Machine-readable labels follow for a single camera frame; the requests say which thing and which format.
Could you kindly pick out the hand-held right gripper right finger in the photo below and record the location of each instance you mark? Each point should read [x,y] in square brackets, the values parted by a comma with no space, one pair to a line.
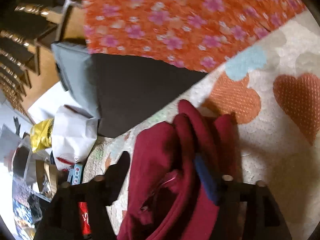
[207,180]

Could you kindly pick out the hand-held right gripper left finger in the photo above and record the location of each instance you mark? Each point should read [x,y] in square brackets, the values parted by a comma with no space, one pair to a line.
[117,172]

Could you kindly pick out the dark red garment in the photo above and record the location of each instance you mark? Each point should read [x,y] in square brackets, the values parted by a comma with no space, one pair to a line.
[170,170]

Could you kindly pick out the light blue box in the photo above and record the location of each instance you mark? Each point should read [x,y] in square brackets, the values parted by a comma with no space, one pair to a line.
[76,173]

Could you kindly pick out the red packet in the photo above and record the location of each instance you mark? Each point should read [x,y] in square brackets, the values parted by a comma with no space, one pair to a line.
[83,217]

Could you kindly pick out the white paper bag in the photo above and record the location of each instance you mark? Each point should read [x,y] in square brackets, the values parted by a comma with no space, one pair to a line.
[72,135]

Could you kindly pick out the white heart-print quilt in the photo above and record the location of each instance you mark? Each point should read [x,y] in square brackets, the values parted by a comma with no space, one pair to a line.
[275,142]

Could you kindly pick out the yellow plastic bag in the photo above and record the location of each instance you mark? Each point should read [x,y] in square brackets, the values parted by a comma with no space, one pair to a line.
[41,135]

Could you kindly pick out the orange floral blanket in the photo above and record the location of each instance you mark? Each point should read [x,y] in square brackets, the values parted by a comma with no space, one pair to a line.
[175,22]

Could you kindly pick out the wooden spindle furniture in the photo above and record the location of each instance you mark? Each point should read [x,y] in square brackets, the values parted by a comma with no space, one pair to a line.
[17,42]

